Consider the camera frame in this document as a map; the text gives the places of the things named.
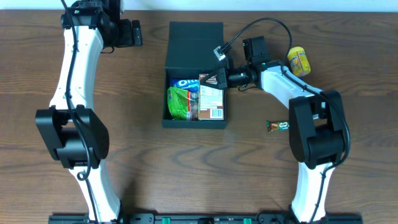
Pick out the blue Oreo cookie pack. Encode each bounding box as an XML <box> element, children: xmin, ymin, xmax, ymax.
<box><xmin>170</xmin><ymin>78</ymin><xmax>199</xmax><ymax>93</ymax></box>

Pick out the brown and white carton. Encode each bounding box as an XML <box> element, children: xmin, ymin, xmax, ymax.
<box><xmin>198</xmin><ymin>83</ymin><xmax>224</xmax><ymax>120</ymax></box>

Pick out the black gift box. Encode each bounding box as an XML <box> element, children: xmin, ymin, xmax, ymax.
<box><xmin>162</xmin><ymin>21</ymin><xmax>227</xmax><ymax>129</ymax></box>

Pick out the green snack mix bag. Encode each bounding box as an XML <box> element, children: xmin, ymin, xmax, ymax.
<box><xmin>167</xmin><ymin>87</ymin><xmax>199</xmax><ymax>121</ymax></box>

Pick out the yellow plastic jar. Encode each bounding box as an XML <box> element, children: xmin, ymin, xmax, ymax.
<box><xmin>288</xmin><ymin>47</ymin><xmax>311</xmax><ymax>77</ymax></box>

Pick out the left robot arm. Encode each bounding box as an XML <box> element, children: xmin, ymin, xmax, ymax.
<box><xmin>35</xmin><ymin>0</ymin><xmax>142</xmax><ymax>223</ymax></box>

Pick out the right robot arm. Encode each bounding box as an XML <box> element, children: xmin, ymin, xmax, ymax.
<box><xmin>200</xmin><ymin>36</ymin><xmax>350</xmax><ymax>223</ymax></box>

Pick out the green red KitKat bar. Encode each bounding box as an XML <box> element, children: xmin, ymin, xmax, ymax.
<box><xmin>266</xmin><ymin>121</ymin><xmax>289</xmax><ymax>133</ymax></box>

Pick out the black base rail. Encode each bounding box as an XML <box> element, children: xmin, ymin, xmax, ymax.
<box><xmin>48</xmin><ymin>213</ymin><xmax>363</xmax><ymax>224</ymax></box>

